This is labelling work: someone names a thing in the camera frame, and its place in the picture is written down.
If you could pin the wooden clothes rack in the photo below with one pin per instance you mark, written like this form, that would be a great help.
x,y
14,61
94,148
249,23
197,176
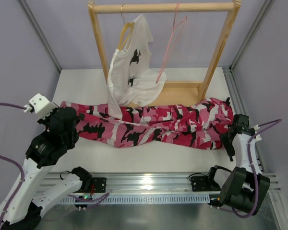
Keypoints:
x,y
174,92

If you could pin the slotted cable duct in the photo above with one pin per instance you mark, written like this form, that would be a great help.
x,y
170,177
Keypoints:
x,y
138,199

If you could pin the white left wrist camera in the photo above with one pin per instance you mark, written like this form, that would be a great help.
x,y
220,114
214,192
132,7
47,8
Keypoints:
x,y
40,105

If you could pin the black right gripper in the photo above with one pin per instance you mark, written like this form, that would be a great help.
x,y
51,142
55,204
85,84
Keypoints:
x,y
236,123

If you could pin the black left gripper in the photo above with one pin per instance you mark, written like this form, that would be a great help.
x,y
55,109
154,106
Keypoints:
x,y
68,117

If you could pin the aluminium frame rail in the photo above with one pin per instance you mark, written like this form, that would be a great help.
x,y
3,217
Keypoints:
x,y
145,183

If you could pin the pink wire clothes hanger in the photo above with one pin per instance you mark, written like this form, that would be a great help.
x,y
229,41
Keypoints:
x,y
176,33

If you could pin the pink camouflage trousers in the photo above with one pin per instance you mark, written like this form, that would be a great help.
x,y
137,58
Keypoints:
x,y
198,126

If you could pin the white printed t-shirt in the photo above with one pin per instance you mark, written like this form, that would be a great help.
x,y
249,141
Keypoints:
x,y
130,79

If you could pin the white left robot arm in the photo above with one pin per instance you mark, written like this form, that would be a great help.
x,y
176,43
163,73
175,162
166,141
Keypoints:
x,y
22,209

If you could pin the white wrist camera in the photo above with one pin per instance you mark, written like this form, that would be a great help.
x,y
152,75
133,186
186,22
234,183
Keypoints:
x,y
40,105
256,135

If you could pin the yellow clothes hanger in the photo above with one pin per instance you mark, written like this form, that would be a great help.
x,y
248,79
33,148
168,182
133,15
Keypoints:
x,y
126,30

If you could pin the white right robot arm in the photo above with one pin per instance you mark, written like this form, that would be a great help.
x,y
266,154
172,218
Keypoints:
x,y
243,188

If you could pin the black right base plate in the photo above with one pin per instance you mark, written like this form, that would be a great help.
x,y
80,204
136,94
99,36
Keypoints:
x,y
199,183

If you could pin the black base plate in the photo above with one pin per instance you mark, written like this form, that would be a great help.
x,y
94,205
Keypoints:
x,y
199,183
98,185

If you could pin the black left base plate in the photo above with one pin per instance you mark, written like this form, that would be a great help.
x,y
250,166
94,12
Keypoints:
x,y
98,185

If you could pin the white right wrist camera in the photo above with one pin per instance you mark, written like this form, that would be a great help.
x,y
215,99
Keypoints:
x,y
256,135

